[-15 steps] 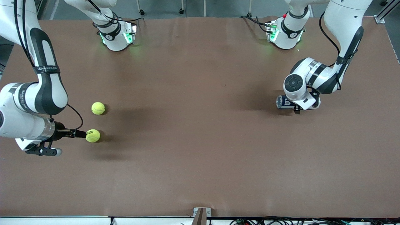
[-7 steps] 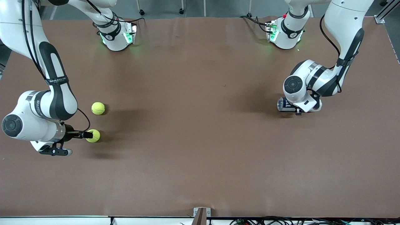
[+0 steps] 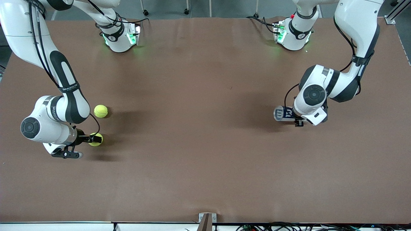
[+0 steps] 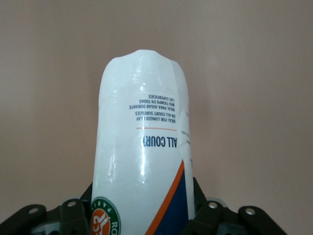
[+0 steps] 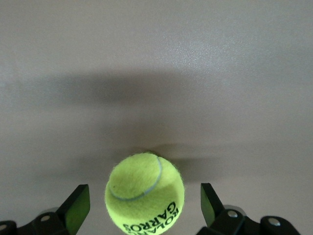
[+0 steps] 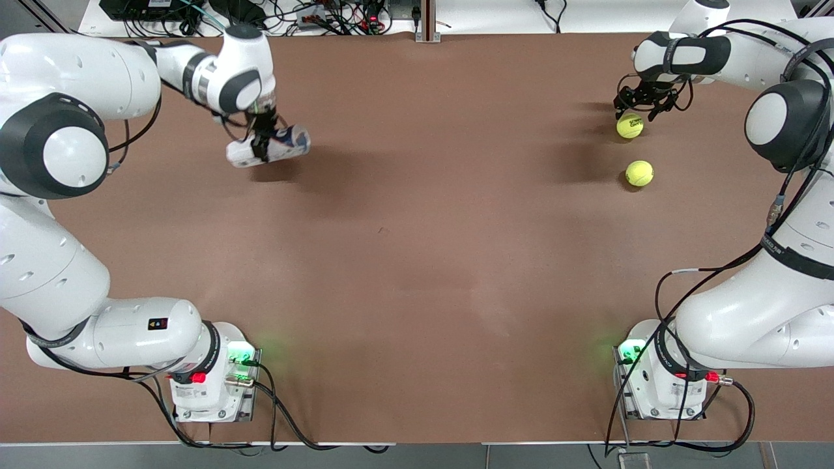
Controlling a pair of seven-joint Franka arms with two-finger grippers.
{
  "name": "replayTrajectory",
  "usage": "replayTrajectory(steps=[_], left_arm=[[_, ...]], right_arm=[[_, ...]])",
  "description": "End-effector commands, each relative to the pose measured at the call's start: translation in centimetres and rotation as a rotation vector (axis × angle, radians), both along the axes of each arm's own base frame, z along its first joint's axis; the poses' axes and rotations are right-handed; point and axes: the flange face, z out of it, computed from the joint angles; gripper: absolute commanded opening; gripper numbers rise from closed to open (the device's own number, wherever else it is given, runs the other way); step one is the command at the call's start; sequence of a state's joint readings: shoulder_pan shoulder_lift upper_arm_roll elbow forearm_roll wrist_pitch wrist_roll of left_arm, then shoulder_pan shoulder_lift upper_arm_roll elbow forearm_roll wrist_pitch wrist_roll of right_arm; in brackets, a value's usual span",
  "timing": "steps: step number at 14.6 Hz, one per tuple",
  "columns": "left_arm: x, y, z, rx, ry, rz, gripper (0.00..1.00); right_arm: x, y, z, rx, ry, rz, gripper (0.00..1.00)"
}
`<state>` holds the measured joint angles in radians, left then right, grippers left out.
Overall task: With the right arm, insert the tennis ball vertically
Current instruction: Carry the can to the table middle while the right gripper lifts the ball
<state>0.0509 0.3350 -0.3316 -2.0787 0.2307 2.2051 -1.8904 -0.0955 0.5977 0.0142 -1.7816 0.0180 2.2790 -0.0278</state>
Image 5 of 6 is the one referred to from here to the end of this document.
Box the brown table cover sheet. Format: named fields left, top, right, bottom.
left=0, top=0, right=313, bottom=235

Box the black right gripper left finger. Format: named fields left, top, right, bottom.
left=0, top=184, right=91, bottom=235

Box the yellow-green tennis ball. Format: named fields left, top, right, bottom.
left=104, top=151, right=185, bottom=235

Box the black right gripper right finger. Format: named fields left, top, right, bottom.
left=198, top=182, right=301, bottom=235

